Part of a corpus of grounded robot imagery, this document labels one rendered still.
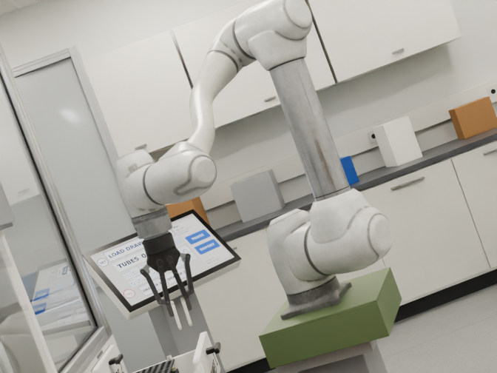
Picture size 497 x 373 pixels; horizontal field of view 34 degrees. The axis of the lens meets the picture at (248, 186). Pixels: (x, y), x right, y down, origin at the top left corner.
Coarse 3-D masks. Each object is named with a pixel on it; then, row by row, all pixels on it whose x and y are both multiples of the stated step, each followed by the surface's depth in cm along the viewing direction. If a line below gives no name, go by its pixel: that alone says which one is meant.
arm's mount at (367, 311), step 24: (360, 288) 231; (384, 288) 225; (312, 312) 224; (336, 312) 214; (360, 312) 213; (384, 312) 215; (264, 336) 221; (288, 336) 219; (312, 336) 217; (336, 336) 215; (360, 336) 214; (384, 336) 212; (288, 360) 220
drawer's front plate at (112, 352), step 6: (108, 348) 246; (114, 348) 247; (108, 354) 237; (114, 354) 244; (102, 360) 230; (108, 360) 235; (96, 366) 224; (102, 366) 227; (108, 366) 233; (114, 366) 239; (120, 366) 246; (96, 372) 221; (102, 372) 225; (108, 372) 231; (114, 372) 237; (120, 372) 243
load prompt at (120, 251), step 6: (174, 234) 312; (138, 240) 306; (120, 246) 301; (126, 246) 302; (132, 246) 303; (138, 246) 303; (108, 252) 298; (114, 252) 298; (120, 252) 299; (126, 252) 300; (132, 252) 300; (108, 258) 296; (114, 258) 296
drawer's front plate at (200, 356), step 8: (200, 336) 213; (208, 336) 217; (200, 344) 203; (208, 344) 212; (200, 352) 195; (200, 360) 190; (208, 360) 201; (216, 360) 215; (200, 368) 189; (208, 368) 197; (216, 368) 210
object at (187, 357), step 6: (186, 354) 215; (192, 354) 215; (180, 360) 215; (186, 360) 215; (192, 360) 215; (150, 366) 216; (180, 366) 215; (186, 366) 215; (192, 366) 215; (180, 372) 215; (186, 372) 215; (192, 372) 215
